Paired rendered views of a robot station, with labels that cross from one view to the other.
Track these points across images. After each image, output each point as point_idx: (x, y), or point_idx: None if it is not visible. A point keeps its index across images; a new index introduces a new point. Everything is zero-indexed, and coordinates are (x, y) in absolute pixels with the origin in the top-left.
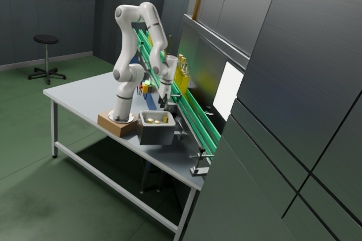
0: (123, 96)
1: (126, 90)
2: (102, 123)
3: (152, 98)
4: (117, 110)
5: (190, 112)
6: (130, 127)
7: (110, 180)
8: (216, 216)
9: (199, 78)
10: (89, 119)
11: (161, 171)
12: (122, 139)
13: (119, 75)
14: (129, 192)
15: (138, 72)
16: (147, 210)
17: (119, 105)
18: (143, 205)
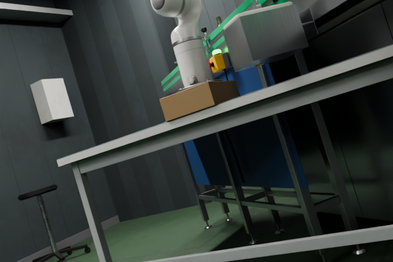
0: (185, 35)
1: (186, 24)
2: (174, 110)
3: (238, 73)
4: (188, 67)
5: None
6: (224, 91)
7: (246, 247)
8: None
9: None
10: (150, 130)
11: (336, 196)
12: (221, 103)
13: None
14: (296, 238)
15: None
16: (355, 235)
17: (186, 57)
18: (340, 234)
